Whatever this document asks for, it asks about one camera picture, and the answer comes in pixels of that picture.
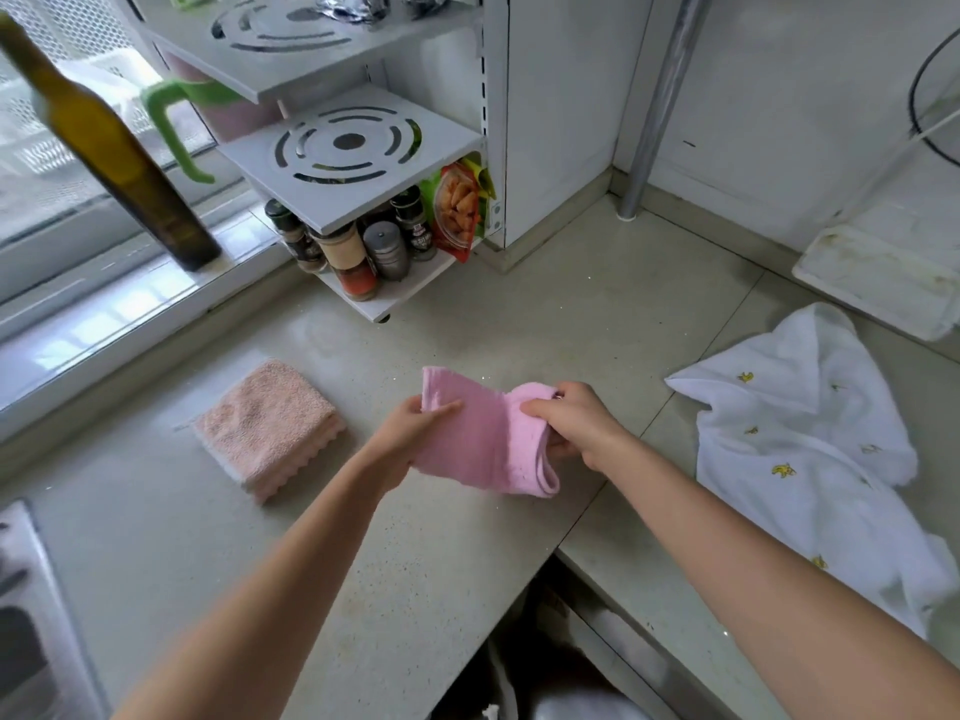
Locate person's right hand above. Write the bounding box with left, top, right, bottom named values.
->
left=519, top=380, right=631, bottom=473

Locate person's left hand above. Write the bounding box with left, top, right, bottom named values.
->
left=358, top=395, right=464, bottom=496

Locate pink muslin cloth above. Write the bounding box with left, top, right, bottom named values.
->
left=410, top=366, right=562, bottom=500

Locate light pink ribbed towel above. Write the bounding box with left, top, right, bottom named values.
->
left=236, top=411, right=349, bottom=505

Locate peach towel with white trim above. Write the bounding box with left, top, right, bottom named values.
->
left=191, top=359, right=339, bottom=481

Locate white banana print cloth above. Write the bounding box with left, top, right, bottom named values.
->
left=665, top=301, right=960, bottom=640

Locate person's left forearm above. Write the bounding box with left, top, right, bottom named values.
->
left=112, top=449, right=391, bottom=720

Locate person's right forearm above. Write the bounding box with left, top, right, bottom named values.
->
left=599, top=434, right=960, bottom=720

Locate tan and red spice jar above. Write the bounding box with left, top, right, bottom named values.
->
left=308, top=222, right=380, bottom=302

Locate steel shaker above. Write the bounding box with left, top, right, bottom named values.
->
left=362, top=220, right=411, bottom=282

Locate red and green snack packet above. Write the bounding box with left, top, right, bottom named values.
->
left=419, top=155, right=498, bottom=265

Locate white tiered shelf rack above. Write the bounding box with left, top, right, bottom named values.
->
left=134, top=0, right=654, bottom=325

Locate white drip tray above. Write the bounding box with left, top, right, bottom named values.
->
left=791, top=201, right=960, bottom=344

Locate grey metal pipe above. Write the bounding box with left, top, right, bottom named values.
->
left=616, top=0, right=714, bottom=222

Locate dark green glass bottle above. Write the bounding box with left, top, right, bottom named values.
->
left=0, top=10, right=223, bottom=272

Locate white lid holder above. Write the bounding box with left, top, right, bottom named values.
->
left=824, top=89, right=960, bottom=241

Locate stainless steel sink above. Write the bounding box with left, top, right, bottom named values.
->
left=0, top=500, right=110, bottom=720

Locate glass pot lid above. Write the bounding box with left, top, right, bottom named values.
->
left=908, top=25, right=960, bottom=170

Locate white plastic basket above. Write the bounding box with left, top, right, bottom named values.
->
left=44, top=45, right=163, bottom=173

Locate white window frame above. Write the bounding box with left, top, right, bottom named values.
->
left=0, top=0, right=256, bottom=346

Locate pink jug with green handle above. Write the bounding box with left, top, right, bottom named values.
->
left=140, top=51, right=286, bottom=185

